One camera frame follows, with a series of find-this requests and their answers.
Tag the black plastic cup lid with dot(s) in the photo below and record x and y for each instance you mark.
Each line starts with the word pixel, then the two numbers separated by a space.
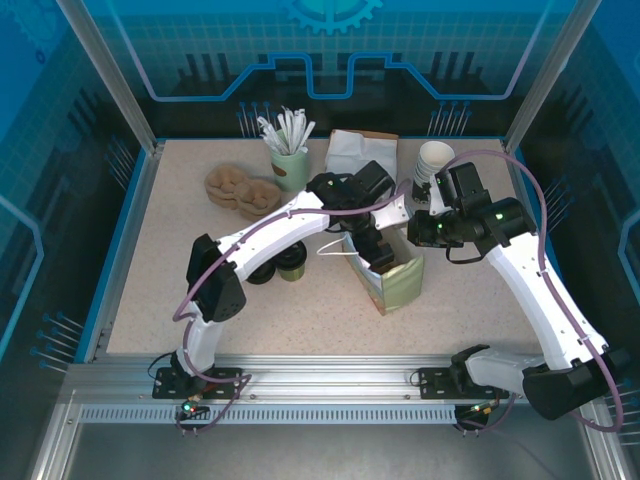
pixel 292 259

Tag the green paper coffee cup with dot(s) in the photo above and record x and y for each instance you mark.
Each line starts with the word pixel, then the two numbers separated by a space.
pixel 292 274

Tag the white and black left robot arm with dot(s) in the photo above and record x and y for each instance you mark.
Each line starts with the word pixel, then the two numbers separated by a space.
pixel 280 230

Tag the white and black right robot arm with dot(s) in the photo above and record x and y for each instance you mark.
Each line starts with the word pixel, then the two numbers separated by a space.
pixel 525 295

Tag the white paper napkins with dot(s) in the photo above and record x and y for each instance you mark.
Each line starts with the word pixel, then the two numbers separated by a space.
pixel 350 150

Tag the pale green straw holder cup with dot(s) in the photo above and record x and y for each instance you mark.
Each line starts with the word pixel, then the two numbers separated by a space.
pixel 290 172

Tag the stack of white paper cups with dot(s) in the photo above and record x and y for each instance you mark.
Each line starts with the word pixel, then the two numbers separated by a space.
pixel 435 155

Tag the stack of black cup lids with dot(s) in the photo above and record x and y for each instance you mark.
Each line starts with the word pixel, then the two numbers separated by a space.
pixel 262 275

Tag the stack of brown pulp carriers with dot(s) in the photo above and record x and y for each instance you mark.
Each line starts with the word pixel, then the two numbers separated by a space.
pixel 235 192

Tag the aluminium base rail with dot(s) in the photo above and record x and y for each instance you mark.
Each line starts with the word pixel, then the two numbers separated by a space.
pixel 325 375

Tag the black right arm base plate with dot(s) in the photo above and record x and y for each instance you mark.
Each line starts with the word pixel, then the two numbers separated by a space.
pixel 432 382

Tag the aluminium frame post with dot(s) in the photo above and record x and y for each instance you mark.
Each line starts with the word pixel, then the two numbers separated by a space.
pixel 112 75
pixel 545 75

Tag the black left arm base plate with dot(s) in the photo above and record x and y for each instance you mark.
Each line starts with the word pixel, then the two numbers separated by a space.
pixel 161 385

